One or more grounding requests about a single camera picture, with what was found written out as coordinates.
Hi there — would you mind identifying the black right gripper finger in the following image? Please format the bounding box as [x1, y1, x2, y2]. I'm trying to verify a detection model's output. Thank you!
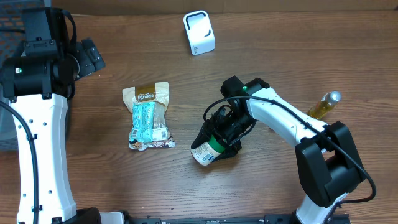
[213, 146, 242, 162]
[191, 126, 213, 149]

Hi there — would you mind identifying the green white yogurt cup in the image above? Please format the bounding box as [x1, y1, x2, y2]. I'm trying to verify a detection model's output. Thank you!
[191, 136, 225, 166]

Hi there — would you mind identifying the brown white snack bag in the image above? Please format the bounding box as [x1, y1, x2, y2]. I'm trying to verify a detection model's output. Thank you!
[122, 82, 176, 151]

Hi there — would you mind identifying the teal snack packet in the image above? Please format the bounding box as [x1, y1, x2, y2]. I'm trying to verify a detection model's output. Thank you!
[129, 101, 155, 142]

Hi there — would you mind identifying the yellow liquid glass bottle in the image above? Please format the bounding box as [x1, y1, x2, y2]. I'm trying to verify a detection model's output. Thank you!
[307, 90, 342, 119]

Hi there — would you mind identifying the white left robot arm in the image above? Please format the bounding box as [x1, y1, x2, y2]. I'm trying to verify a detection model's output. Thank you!
[1, 7, 105, 223]

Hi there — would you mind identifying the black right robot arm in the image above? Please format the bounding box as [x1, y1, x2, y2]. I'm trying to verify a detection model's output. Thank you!
[191, 76, 366, 223]

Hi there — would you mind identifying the white barcode scanner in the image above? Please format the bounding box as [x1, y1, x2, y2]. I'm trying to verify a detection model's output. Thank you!
[183, 10, 216, 55]

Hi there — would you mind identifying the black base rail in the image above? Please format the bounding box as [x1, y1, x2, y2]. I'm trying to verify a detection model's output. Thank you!
[99, 211, 352, 224]

